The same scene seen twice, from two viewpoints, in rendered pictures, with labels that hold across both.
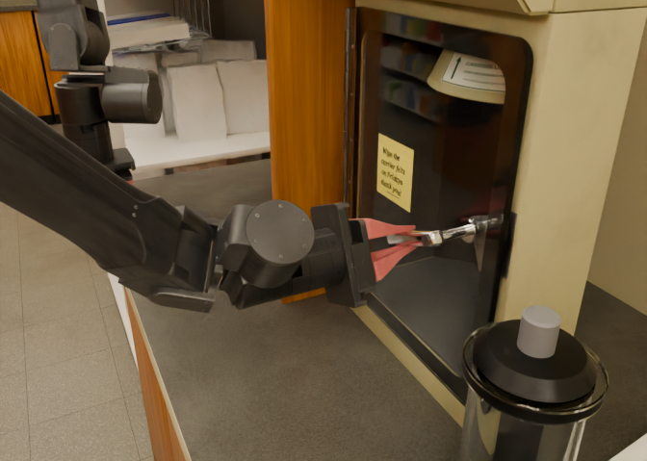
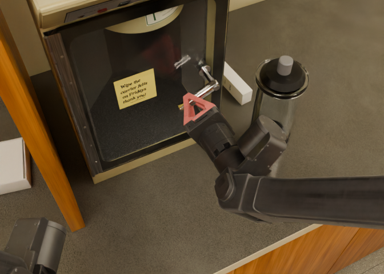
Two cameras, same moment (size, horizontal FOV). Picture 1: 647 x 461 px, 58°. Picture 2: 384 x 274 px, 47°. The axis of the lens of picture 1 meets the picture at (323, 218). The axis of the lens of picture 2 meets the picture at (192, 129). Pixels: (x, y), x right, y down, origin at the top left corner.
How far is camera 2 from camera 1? 0.80 m
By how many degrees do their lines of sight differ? 70
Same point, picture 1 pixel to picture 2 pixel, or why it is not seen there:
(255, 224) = (276, 135)
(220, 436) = (213, 251)
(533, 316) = (287, 62)
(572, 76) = not seen: outside the picture
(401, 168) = (143, 83)
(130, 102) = (60, 242)
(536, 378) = (302, 74)
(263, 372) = (160, 234)
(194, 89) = not seen: outside the picture
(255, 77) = not seen: outside the picture
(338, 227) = (219, 118)
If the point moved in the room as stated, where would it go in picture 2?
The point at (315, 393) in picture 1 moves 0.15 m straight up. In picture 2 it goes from (179, 204) to (177, 168)
